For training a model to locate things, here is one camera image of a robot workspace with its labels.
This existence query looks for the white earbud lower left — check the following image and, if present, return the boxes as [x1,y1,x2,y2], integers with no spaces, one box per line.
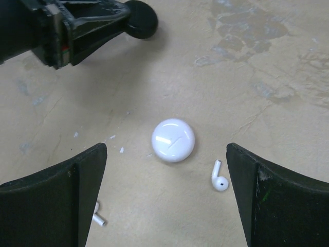
[92,201,106,227]

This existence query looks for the white earbud near case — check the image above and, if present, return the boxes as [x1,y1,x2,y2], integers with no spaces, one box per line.
[211,160,229,192]

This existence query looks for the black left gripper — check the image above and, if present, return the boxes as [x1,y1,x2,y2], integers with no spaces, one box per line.
[1,1,131,69]

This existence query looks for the white round earbud case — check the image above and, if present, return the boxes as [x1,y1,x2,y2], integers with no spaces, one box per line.
[151,118,195,163]

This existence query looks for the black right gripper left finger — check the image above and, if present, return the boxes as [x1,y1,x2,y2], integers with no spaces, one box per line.
[1,143,107,246]

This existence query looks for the black round earbud case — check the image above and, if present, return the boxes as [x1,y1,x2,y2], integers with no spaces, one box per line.
[125,1,158,40]

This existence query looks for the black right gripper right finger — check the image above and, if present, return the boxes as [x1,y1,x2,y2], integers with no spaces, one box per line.
[226,143,328,246]

